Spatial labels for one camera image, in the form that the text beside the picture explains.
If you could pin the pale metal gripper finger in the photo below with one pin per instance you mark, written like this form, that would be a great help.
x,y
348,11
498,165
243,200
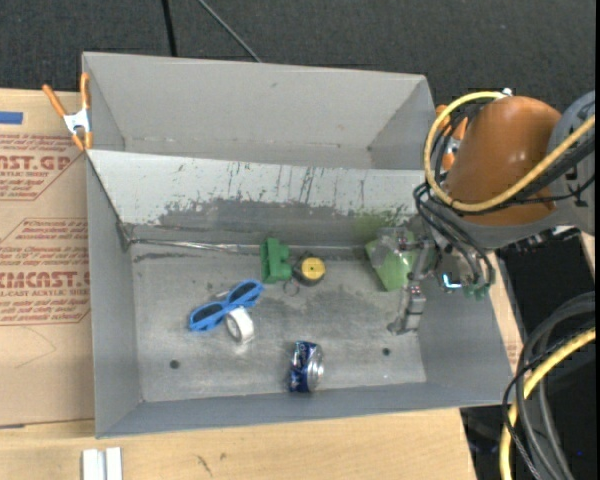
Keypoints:
x,y
414,308
404,241

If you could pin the crushed blue drink can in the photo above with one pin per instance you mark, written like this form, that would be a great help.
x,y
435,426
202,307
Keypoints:
x,y
306,368

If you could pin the green toy block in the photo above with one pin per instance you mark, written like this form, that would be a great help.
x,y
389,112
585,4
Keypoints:
x,y
274,263

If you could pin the yellow and black tape measure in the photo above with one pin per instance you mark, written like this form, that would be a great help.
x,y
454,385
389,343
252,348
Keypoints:
x,y
312,269

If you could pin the blue sunglasses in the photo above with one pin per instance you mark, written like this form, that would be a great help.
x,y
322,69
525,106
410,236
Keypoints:
x,y
211,312

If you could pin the grey metal bin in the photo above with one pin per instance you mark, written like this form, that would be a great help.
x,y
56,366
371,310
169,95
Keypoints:
x,y
330,328

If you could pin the brown cardboard board red print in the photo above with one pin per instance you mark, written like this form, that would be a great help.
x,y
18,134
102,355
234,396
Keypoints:
x,y
35,358

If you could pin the white tape roll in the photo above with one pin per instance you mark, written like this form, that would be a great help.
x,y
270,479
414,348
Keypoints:
x,y
240,324

